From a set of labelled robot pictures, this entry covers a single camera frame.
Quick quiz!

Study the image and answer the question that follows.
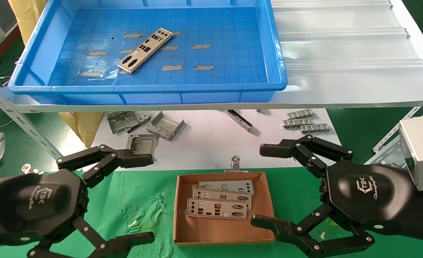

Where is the grey folded metal bracket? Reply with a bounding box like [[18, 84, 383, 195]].
[[106, 111, 140, 134]]

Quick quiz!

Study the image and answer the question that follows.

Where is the blue plastic tray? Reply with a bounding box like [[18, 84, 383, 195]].
[[8, 0, 288, 105]]

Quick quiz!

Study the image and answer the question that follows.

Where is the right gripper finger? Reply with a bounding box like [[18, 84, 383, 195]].
[[251, 204, 375, 258], [260, 135, 354, 178]]

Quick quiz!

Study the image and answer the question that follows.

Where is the silver metal IO shield plate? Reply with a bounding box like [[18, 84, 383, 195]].
[[191, 186, 252, 210], [186, 198, 247, 220], [118, 28, 174, 73], [198, 180, 255, 196]]

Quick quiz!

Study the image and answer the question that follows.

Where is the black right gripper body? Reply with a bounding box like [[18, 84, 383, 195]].
[[319, 159, 423, 240]]

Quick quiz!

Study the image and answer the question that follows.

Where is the yellow woven sack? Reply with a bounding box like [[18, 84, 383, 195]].
[[7, 0, 105, 148]]

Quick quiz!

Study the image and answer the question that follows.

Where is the slotted metal connector strip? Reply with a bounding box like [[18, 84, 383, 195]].
[[286, 109, 315, 119], [282, 118, 313, 128], [300, 123, 332, 134]]

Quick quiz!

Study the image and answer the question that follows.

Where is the white metal shelf board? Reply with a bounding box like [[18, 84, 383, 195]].
[[0, 0, 423, 114]]

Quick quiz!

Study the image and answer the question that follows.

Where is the grey tray-shaped metal bracket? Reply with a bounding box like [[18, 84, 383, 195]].
[[146, 111, 185, 141]]

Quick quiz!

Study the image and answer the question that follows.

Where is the clear plastic film scrap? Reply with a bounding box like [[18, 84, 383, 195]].
[[100, 67, 120, 80]]

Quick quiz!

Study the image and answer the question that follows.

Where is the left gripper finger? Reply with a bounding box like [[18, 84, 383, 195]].
[[56, 144, 155, 188], [27, 216, 155, 258]]

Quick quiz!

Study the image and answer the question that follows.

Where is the shallow brown cardboard box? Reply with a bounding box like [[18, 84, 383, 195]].
[[173, 171, 276, 247]]

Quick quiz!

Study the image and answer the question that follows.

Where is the green table cloth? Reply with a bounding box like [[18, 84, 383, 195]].
[[0, 168, 423, 258]]

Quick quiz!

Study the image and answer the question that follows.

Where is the grey perforated angle brace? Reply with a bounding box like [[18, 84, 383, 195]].
[[0, 73, 63, 160], [369, 106, 423, 165]]

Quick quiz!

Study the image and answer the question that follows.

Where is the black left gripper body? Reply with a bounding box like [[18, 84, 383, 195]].
[[0, 168, 89, 248]]

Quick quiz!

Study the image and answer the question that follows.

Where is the long narrow metal bracket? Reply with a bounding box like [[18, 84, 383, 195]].
[[227, 109, 253, 132]]

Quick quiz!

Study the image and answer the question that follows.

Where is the grey stamped metal plate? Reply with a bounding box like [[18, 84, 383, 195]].
[[126, 134, 160, 162]]

